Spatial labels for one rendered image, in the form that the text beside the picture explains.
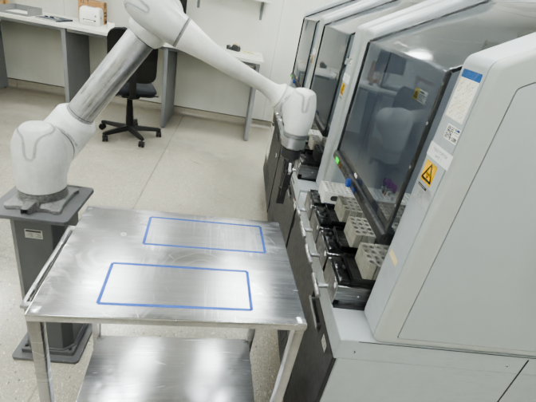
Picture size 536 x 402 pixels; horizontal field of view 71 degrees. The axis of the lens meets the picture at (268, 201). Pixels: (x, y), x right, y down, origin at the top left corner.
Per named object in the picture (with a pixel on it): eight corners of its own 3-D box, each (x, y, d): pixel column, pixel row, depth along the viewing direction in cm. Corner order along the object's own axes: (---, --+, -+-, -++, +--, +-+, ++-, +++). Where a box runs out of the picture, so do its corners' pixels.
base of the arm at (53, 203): (-6, 214, 122) (-8, 199, 119) (29, 183, 141) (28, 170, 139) (54, 221, 124) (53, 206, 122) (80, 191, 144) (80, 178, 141)
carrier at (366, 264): (370, 283, 106) (377, 266, 103) (364, 282, 106) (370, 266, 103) (360, 258, 116) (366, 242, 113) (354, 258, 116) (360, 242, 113)
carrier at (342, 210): (346, 225, 133) (351, 210, 130) (340, 225, 133) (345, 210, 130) (339, 209, 143) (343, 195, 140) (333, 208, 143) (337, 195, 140)
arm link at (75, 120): (17, 149, 135) (41, 129, 154) (59, 177, 142) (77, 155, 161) (151, -26, 115) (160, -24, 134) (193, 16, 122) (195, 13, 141)
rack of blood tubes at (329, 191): (384, 203, 160) (389, 190, 157) (392, 215, 151) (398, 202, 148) (317, 193, 156) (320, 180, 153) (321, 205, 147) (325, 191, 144)
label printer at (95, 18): (104, 25, 416) (104, 8, 408) (99, 27, 391) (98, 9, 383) (84, 21, 411) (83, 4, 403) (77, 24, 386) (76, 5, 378)
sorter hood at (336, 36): (384, 117, 233) (423, 3, 204) (425, 153, 180) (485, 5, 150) (304, 103, 226) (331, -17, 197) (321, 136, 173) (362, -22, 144)
